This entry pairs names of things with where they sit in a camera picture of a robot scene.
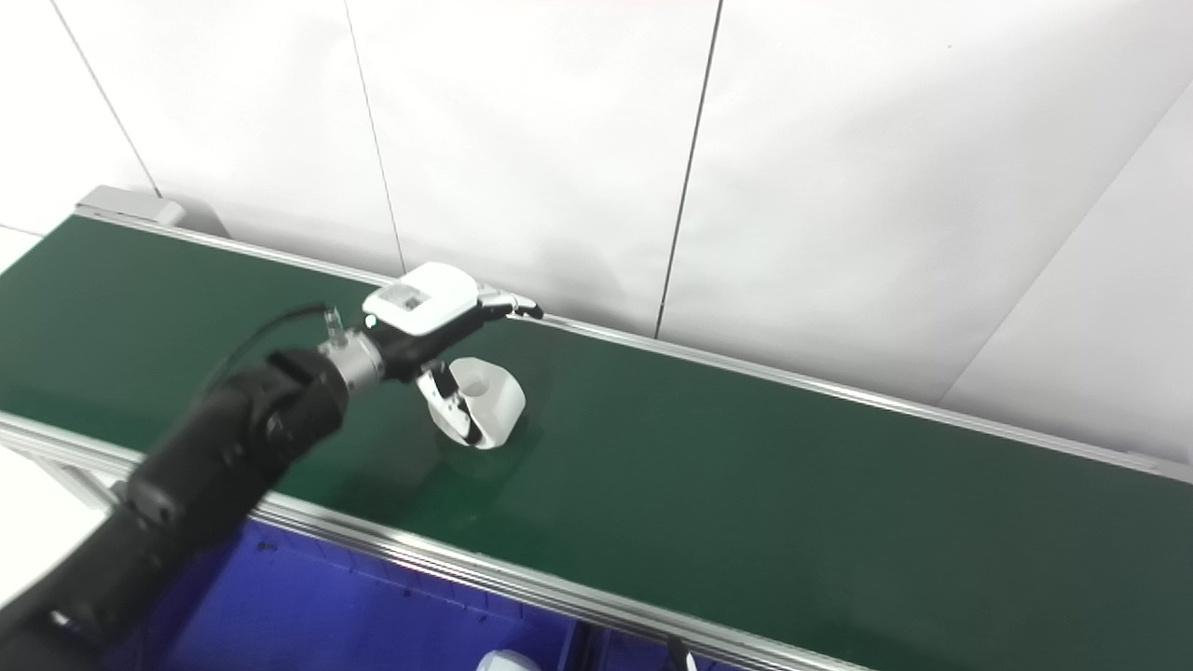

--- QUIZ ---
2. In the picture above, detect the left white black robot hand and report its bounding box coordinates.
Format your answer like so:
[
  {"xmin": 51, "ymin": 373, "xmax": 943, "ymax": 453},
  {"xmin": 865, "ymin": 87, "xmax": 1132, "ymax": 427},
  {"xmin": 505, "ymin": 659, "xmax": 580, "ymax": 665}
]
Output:
[{"xmin": 361, "ymin": 261, "xmax": 545, "ymax": 451}]

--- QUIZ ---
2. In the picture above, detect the blue plastic bin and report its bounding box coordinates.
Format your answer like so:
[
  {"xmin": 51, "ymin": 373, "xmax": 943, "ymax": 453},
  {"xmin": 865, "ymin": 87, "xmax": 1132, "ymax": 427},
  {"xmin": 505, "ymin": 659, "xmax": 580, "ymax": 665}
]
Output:
[
  {"xmin": 583, "ymin": 626, "xmax": 747, "ymax": 671},
  {"xmin": 101, "ymin": 517, "xmax": 586, "ymax": 671}
]

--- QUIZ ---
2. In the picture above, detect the green conveyor belt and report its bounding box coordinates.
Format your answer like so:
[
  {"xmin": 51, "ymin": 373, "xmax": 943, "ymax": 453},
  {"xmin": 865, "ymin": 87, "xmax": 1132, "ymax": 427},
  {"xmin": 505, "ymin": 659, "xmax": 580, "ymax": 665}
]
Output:
[
  {"xmin": 0, "ymin": 206, "xmax": 1193, "ymax": 671},
  {"xmin": 0, "ymin": 216, "xmax": 1193, "ymax": 671}
]

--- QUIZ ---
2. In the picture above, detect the grey conveyor end housing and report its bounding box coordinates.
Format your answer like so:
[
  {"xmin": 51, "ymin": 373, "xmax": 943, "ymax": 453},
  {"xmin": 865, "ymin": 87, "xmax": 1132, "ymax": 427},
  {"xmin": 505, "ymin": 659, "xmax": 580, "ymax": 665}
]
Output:
[{"xmin": 74, "ymin": 184, "xmax": 230, "ymax": 240}]

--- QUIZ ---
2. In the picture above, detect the aluminium conveyor leg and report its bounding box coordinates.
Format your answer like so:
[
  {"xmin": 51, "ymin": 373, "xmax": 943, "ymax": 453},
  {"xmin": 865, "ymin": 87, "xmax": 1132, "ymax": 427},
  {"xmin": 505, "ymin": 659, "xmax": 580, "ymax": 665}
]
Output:
[{"xmin": 33, "ymin": 456, "xmax": 128, "ymax": 514}]

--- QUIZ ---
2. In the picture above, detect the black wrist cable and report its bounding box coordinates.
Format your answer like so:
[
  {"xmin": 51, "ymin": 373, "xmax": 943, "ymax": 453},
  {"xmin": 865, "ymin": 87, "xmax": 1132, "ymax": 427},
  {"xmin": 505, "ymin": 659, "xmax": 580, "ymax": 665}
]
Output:
[{"xmin": 199, "ymin": 302, "xmax": 343, "ymax": 394}]

